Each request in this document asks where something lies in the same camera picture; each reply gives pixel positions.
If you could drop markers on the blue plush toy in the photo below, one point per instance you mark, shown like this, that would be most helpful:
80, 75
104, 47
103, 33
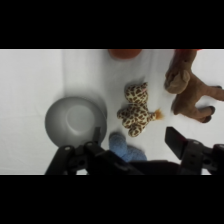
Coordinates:
121, 146

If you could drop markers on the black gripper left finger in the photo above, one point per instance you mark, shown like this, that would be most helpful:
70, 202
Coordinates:
71, 160

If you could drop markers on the red-orange ball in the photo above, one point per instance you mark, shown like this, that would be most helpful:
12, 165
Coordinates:
125, 53

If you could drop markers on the brown deer plush toy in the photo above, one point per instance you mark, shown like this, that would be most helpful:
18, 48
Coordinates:
190, 96

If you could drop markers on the spotted giraffe plush toy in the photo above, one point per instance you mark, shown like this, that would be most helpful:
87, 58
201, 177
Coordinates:
136, 113

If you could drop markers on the grey bowl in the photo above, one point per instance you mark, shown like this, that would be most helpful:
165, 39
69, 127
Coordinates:
76, 118

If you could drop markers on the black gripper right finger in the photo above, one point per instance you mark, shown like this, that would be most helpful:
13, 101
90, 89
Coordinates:
196, 156

